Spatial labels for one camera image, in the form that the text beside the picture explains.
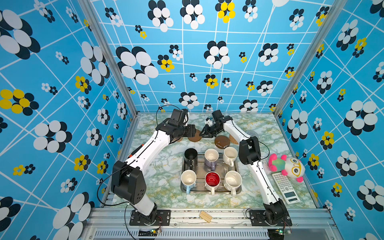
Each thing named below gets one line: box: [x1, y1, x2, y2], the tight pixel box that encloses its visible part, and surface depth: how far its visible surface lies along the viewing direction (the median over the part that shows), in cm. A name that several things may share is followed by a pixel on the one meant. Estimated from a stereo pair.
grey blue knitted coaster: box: [245, 130, 259, 138], surface depth 110 cm
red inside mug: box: [204, 171, 221, 196], surface depth 82 cm
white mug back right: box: [223, 146, 238, 167], surface depth 89 cm
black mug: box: [184, 148, 198, 170], surface depth 91 cm
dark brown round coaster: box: [188, 129, 202, 142], surface depth 106 cm
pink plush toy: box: [268, 153, 306, 183], surface depth 86 cm
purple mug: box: [204, 148, 220, 172], surface depth 90 cm
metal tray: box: [180, 153, 242, 194], surface depth 84 cm
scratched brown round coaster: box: [214, 135, 231, 149], surface depth 104 cm
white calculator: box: [271, 171, 301, 205], surface depth 84 cm
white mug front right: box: [223, 170, 243, 197], surface depth 81 cm
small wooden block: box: [199, 210, 213, 223], surface depth 75 cm
